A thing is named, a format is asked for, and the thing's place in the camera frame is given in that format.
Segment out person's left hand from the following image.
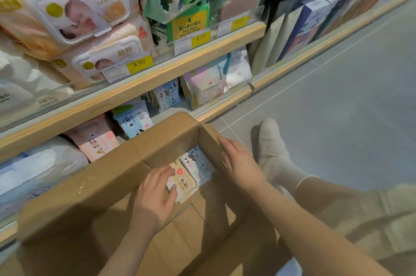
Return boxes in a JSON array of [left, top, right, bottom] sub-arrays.
[[130, 164, 179, 234]]

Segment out person's right hand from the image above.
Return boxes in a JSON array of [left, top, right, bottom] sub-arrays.
[[217, 136, 267, 192]]

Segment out cream elephant print wipes pack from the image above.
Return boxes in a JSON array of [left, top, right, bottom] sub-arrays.
[[166, 159, 199, 204]]

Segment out blue panda print wipes pack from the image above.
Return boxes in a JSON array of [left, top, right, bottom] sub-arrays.
[[179, 145, 218, 187], [111, 99, 154, 139]]

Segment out brown cardboard box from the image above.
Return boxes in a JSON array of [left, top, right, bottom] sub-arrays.
[[16, 111, 293, 276]]

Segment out pink small wipes packet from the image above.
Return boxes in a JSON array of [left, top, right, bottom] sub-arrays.
[[63, 114, 121, 163]]

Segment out wooden store shelving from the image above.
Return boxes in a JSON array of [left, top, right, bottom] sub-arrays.
[[0, 0, 267, 247]]

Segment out white wet wipes packet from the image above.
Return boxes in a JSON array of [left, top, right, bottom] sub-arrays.
[[0, 31, 75, 117]]

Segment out person's right forearm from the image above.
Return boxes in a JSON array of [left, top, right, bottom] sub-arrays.
[[248, 176, 396, 276]]

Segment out person's left forearm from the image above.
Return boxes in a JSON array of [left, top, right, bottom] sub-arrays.
[[99, 215, 160, 276]]

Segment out person's right leg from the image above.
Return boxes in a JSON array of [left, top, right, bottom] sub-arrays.
[[294, 176, 361, 208]]

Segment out white shoe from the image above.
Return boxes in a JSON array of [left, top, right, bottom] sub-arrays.
[[258, 118, 292, 173]]

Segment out white sock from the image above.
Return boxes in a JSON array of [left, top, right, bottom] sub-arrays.
[[265, 159, 321, 199]]

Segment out white pack with blue print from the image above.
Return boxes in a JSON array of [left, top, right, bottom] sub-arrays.
[[0, 136, 90, 221]]

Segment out yellow price tag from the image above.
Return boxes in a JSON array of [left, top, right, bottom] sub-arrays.
[[217, 12, 250, 38], [174, 29, 212, 56], [101, 55, 154, 84]]

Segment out beige shorts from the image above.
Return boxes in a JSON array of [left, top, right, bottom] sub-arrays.
[[317, 183, 416, 276]]

